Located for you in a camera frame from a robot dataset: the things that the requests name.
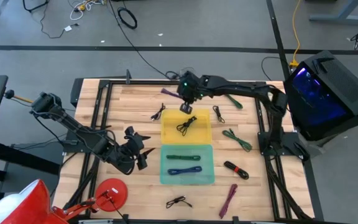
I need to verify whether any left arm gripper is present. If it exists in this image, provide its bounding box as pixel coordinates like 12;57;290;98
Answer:
116;125;157;157

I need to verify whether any black USB cable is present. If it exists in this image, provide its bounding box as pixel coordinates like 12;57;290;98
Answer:
176;115;198;137
212;105;226;124
150;103;167;121
165;195;193;209

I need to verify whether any blue braided USB cable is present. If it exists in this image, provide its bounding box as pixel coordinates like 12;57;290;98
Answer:
167;166;203;175

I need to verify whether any green braided USB cable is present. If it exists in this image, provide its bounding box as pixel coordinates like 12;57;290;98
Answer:
225;94;244;110
165;154;201;162
222;128;253;152

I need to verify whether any yellow translucent plastic tray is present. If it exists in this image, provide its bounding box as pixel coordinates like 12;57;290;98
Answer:
160;108;213;146

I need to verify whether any red desk lamp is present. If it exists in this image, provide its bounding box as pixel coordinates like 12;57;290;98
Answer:
0;177;129;224

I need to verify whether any green translucent plastic tray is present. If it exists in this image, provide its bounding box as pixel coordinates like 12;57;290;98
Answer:
159;144;216;185

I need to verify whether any black computer case blue light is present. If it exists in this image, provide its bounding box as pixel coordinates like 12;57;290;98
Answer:
283;50;358;141

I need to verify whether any grey desk leg base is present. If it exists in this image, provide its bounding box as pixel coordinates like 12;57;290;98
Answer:
308;0;358;26

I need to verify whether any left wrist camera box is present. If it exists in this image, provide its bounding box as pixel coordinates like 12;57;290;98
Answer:
137;154;149;171

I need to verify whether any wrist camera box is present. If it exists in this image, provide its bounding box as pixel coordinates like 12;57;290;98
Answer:
137;154;149;171
180;103;194;115

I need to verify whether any purple braided USB cable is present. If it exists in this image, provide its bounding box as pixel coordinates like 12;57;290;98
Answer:
161;88;183;100
218;183;238;219

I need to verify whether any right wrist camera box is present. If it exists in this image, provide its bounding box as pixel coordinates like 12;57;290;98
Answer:
180;103;194;115

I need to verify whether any black aluminium table frame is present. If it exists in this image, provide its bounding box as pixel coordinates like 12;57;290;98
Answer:
70;68;324;224

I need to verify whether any long black floor cable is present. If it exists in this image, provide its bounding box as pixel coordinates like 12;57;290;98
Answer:
108;0;181;80

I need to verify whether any black computer power cable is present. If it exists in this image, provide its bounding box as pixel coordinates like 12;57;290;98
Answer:
261;55;289;82

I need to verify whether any coiled black floor cable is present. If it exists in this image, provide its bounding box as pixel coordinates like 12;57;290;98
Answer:
116;6;138;30

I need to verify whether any black cable with red tie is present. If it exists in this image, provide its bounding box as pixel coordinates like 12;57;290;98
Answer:
223;161;250;180

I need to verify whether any yellow floor extension cable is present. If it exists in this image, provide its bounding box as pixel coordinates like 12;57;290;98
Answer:
289;0;303;68

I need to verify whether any black cable with white adapter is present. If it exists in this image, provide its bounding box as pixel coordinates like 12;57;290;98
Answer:
38;0;81;40

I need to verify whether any white cables and power strip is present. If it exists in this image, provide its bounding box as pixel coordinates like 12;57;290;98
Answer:
69;0;107;21

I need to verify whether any black knob wooden handle tool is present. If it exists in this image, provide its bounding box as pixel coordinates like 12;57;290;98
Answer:
4;89;34;104

